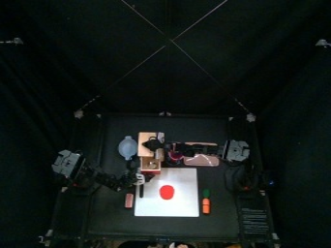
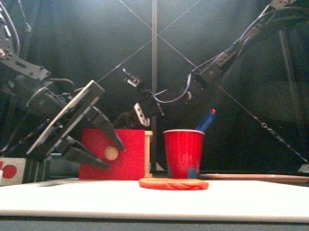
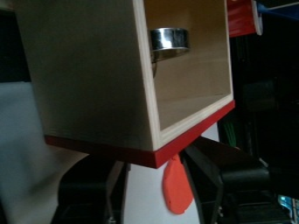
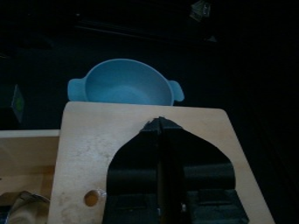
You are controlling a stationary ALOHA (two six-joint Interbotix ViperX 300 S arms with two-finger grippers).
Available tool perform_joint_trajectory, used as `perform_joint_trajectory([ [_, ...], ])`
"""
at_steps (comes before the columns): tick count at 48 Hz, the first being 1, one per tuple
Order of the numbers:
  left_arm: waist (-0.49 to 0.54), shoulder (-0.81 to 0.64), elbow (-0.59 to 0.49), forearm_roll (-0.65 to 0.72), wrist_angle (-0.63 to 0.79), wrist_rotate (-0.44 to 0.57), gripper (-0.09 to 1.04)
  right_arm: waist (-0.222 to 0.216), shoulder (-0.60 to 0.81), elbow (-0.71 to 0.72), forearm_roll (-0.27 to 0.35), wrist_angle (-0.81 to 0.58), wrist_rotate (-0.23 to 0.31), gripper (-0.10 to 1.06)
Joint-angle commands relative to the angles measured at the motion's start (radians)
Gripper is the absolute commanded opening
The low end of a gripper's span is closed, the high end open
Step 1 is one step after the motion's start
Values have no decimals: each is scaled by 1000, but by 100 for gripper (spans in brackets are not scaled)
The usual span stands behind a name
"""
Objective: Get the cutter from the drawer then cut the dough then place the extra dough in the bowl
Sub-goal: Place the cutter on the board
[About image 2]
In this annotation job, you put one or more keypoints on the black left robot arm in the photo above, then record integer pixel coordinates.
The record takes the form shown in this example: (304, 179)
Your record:
(20, 66)

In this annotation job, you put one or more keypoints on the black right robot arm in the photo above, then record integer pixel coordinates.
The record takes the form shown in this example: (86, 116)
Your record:
(217, 66)

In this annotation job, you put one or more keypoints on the red drawer front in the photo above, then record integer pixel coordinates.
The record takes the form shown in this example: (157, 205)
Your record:
(129, 162)

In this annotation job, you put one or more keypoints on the light wooden drawer box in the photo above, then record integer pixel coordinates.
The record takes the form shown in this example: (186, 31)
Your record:
(149, 153)

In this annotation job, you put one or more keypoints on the flat red dough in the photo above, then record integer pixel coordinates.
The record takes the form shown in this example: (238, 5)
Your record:
(173, 183)

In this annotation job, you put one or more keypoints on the blue tool with red end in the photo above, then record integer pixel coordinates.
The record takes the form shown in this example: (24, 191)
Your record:
(206, 121)

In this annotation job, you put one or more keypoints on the red plastic cup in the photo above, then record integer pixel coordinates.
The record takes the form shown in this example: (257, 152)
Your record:
(184, 153)

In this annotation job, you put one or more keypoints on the white block with red dot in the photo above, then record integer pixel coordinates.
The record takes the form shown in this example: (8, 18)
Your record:
(11, 171)

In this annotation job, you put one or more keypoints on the white cutting board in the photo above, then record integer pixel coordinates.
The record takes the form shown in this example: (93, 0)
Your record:
(153, 201)

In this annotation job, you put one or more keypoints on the pink wooden board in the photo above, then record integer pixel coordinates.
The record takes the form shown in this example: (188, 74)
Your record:
(257, 178)

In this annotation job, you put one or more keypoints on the black metal frame pole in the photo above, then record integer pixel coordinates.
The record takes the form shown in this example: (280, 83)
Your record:
(154, 45)

